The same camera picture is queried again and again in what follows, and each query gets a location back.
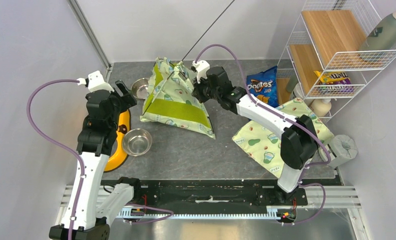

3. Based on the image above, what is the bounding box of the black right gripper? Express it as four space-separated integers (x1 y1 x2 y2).
193 73 221 103

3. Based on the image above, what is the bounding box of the green avocado-print pet tent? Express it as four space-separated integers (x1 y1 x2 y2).
140 57 216 139

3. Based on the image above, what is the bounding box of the long black tent pole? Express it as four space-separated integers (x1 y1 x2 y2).
141 0 235 116

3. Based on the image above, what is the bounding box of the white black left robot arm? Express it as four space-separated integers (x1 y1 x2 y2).
49 80 143 240

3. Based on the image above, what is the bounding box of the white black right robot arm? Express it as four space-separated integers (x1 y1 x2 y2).
191 62 319 205

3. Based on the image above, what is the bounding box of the steel pet bowl far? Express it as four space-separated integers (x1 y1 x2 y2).
131 78 149 100

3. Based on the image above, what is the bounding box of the steel pet bowl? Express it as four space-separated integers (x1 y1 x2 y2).
131 78 149 100
121 128 153 157

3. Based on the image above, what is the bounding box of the steel pet bowl near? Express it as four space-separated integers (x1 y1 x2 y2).
121 128 153 157

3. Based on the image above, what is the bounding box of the green avocado-print tent mat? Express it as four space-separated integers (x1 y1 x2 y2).
231 96 335 179

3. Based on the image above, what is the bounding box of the blue Doritos chip bag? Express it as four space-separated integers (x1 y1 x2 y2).
246 66 279 108

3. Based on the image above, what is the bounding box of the orange double bowl holder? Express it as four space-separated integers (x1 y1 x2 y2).
104 109 131 173

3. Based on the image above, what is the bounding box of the white jar under shelf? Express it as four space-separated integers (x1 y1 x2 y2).
289 83 305 101

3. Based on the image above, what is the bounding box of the beige lotion bottle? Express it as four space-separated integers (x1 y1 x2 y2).
310 98 331 117

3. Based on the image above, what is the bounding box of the yellow M&M's candy bag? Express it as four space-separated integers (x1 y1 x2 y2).
314 71 351 85

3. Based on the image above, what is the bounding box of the green bottle with beige cap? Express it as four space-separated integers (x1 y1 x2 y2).
358 11 396 51

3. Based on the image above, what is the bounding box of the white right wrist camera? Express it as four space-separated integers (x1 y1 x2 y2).
191 60 210 82

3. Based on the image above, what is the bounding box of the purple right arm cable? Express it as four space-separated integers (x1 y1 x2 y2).
193 43 332 226

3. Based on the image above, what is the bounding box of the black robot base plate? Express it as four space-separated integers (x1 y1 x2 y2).
101 178 308 216

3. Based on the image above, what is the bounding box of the white wire shelf rack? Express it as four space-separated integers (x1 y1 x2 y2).
276 0 396 123

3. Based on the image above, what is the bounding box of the aluminium rail with cable comb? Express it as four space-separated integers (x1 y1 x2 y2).
55 185 362 221

